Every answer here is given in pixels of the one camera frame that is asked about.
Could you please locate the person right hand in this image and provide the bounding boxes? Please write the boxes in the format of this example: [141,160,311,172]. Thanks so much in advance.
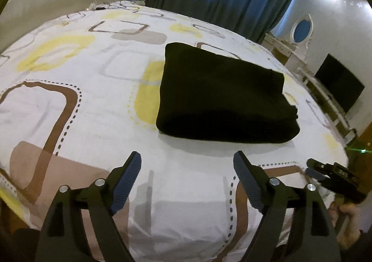
[329,201,361,250]

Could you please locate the patterned white bed sheet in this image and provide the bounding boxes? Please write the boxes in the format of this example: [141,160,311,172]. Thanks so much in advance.
[1,2,347,261]

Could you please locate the white tv console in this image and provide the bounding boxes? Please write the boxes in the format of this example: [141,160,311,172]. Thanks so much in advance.
[297,67,357,146]

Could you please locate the black flat television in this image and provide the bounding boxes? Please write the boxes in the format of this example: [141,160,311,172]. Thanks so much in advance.
[315,54,365,113]

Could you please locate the white dressing table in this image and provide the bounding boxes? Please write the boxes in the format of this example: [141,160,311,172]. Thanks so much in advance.
[262,33,311,72]

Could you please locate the black pants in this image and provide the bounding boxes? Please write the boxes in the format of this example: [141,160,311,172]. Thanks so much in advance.
[156,43,300,144]

